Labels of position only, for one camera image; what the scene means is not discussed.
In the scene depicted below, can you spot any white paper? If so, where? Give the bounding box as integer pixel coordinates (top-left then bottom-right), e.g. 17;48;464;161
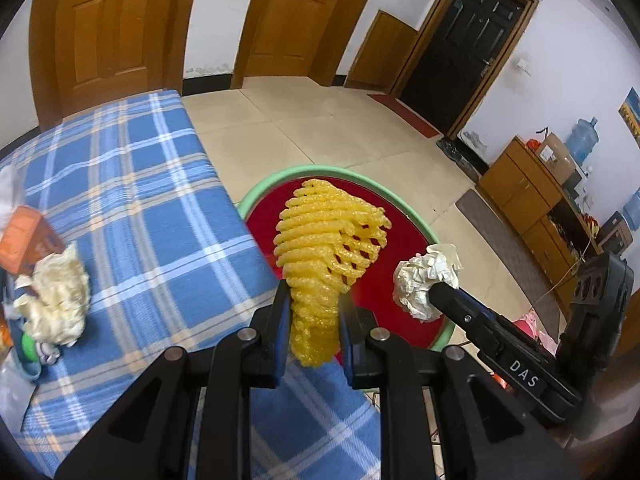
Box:
392;243;463;323

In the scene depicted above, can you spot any wide wooden door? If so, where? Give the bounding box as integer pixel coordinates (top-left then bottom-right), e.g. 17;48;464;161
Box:
30;0;202;128

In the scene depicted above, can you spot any wall poster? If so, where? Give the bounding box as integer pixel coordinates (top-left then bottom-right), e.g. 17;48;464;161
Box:
618;87;640;149

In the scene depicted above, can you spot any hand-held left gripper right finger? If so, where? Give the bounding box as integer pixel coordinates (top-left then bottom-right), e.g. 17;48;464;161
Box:
340;295;571;480

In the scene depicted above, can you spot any clear plastic bag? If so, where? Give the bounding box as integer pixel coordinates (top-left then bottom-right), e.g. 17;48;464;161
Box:
0;355;47;432

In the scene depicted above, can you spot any cardboard box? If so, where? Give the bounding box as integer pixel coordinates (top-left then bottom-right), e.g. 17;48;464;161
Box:
535;132;577;184

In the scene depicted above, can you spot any orange carton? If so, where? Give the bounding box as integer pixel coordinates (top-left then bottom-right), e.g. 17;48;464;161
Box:
0;205;66;277

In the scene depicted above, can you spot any red doormat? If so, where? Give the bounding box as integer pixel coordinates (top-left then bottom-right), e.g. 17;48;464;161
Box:
366;92;444;139

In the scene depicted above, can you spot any yellow foam fruit net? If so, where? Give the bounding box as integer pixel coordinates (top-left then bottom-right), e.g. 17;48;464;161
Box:
272;178;391;367

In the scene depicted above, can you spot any red basin with green rim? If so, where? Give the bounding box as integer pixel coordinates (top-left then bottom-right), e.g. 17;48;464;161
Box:
236;164;457;353

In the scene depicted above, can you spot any low wooden wall panel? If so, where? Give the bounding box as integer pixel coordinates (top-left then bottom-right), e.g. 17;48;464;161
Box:
345;9;419;94

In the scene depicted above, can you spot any crumpled cream foam wrap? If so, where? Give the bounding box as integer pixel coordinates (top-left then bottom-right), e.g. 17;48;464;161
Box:
14;241;92;347

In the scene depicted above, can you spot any grey floor runner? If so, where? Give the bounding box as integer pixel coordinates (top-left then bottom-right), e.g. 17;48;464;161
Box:
455;189;563;333

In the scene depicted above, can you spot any black door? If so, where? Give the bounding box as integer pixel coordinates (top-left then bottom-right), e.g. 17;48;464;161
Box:
391;0;540;140

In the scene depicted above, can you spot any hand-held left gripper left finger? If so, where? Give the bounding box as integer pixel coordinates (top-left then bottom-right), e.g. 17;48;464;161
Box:
55;280;293;480

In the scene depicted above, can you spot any blue crescent scrap with green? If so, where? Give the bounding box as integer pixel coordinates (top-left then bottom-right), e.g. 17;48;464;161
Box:
14;332;45;382

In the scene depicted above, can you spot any blue plaid tablecloth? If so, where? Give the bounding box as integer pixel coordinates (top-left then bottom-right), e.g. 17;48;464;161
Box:
0;89;396;480

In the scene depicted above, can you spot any wooden door with handle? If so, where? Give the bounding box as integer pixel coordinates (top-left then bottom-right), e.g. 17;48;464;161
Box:
231;0;387;90

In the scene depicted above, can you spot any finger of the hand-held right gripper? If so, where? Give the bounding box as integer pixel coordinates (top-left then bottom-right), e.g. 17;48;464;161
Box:
429;282;503;358
452;289;508;326

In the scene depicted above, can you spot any wooden cabinet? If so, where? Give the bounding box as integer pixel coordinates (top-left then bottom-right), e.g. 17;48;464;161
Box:
476;137;603;283

